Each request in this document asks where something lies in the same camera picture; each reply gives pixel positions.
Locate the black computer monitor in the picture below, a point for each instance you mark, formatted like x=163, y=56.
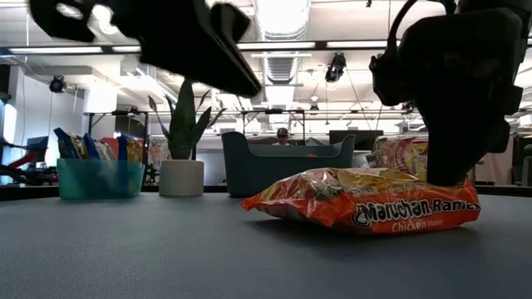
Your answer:
x=37, y=147
x=365, y=139

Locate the black overhead camera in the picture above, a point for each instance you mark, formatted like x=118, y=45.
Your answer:
x=336, y=68

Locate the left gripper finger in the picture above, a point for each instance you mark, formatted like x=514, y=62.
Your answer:
x=199, y=62

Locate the snake plant in white pot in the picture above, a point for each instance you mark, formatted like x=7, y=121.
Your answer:
x=185, y=124

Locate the red and black background equipment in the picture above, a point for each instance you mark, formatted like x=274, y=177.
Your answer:
x=21, y=166

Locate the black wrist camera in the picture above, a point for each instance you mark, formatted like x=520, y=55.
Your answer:
x=230, y=21
x=392, y=81

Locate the dark blue-grey plastic bin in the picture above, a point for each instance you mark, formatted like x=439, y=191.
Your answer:
x=266, y=166

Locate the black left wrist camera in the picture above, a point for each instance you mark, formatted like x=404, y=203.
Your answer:
x=230, y=21

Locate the black ceiling spotlight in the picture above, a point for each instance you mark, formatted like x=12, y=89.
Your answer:
x=57, y=84

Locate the teal translucent plastic bin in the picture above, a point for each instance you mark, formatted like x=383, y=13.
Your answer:
x=99, y=178

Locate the orange chicken ramen packet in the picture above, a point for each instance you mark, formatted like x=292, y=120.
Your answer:
x=374, y=207

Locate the clear plastic bin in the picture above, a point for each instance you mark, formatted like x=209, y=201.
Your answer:
x=365, y=145

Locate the black background rig frame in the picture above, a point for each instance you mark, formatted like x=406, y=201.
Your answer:
x=116, y=112

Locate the red roast beef ramen packet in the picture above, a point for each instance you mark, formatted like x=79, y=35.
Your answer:
x=401, y=155

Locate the person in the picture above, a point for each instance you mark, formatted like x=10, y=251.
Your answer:
x=282, y=137

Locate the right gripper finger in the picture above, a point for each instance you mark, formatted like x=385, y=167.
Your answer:
x=453, y=145

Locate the overhead light bar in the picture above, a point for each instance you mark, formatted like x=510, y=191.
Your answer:
x=332, y=44

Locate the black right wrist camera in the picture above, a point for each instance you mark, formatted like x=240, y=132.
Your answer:
x=392, y=81

